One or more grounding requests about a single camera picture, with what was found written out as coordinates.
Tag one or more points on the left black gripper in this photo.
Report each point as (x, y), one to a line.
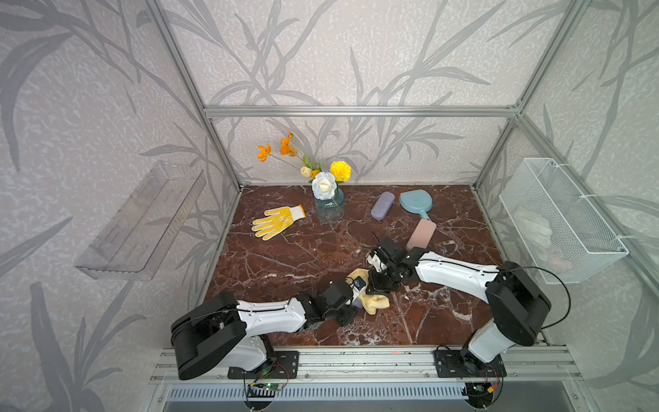
(349, 316)

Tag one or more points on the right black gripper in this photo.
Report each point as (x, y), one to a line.
(372, 287)

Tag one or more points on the yellow microfiber cloth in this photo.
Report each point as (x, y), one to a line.
(373, 298)

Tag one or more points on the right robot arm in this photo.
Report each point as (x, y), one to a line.
(518, 306)

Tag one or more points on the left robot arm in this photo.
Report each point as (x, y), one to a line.
(234, 333)

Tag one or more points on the pink eyeglass case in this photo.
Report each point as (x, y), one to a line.
(422, 235)

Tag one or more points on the lavender eyeglass case far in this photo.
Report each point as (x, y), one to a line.
(382, 206)

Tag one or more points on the teal hand mirror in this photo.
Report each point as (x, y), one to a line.
(417, 202)

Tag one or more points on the glass vase with flowers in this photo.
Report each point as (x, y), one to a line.
(328, 196)

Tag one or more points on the yellow work glove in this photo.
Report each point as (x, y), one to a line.
(276, 221)

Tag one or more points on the aluminium mounting rail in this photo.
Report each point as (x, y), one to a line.
(326, 364)

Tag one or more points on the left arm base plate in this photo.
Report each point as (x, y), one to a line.
(285, 366)

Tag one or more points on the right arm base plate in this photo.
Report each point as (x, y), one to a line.
(459, 364)

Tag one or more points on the white wire mesh basket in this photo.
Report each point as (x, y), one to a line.
(562, 230)

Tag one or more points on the clear acrylic wall shelf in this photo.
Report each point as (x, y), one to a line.
(133, 245)

